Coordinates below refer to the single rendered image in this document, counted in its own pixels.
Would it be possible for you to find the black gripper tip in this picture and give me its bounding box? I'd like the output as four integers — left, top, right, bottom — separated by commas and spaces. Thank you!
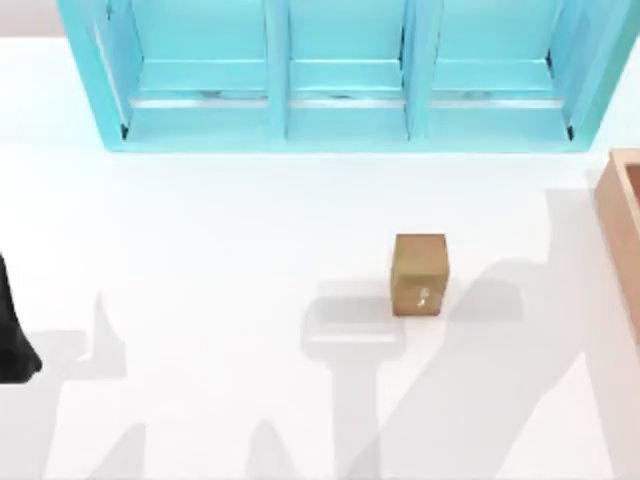
0, 254, 43, 386

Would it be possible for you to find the light blue rack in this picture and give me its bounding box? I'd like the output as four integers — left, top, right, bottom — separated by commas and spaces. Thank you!
55, 0, 640, 154

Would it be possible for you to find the salmon-coloured shallow box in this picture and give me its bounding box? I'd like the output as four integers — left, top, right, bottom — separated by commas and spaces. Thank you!
594, 148, 640, 348

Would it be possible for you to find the brown cube block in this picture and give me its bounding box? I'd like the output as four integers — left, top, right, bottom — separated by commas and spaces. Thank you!
389, 232, 450, 318

